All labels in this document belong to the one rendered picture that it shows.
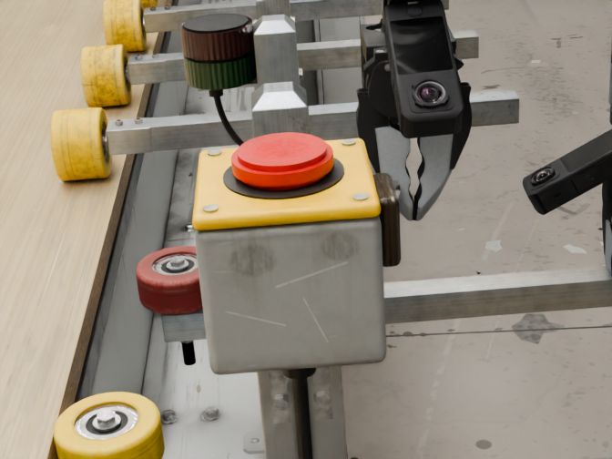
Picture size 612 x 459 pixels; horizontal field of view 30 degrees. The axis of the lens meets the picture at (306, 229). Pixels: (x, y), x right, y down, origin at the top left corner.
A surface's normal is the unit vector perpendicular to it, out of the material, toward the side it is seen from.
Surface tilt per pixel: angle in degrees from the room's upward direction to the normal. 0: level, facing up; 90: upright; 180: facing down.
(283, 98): 45
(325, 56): 90
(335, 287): 90
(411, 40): 31
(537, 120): 0
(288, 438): 90
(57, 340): 0
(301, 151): 0
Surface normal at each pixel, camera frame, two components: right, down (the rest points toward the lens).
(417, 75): -0.06, -0.55
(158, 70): 0.04, 0.43
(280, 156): -0.07, -0.90
